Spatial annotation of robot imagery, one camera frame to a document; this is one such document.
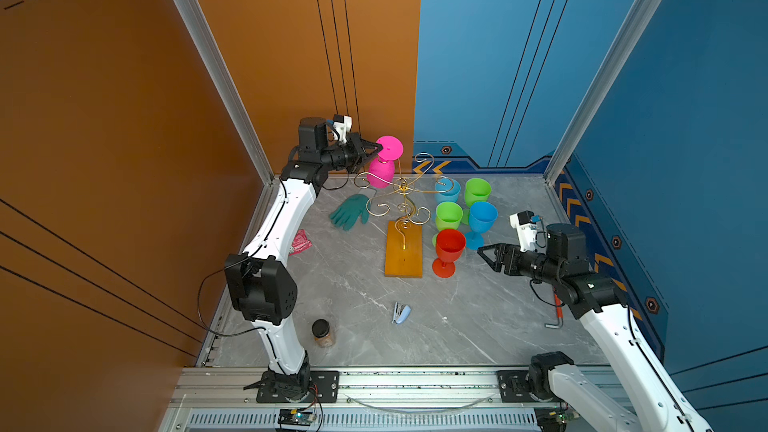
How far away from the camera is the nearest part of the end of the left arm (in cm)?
68

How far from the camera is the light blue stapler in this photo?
2.77 ft

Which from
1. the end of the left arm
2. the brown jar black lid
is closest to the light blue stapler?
the brown jar black lid

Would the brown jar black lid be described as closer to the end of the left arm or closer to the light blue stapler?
the light blue stapler

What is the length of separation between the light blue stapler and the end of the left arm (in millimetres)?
425
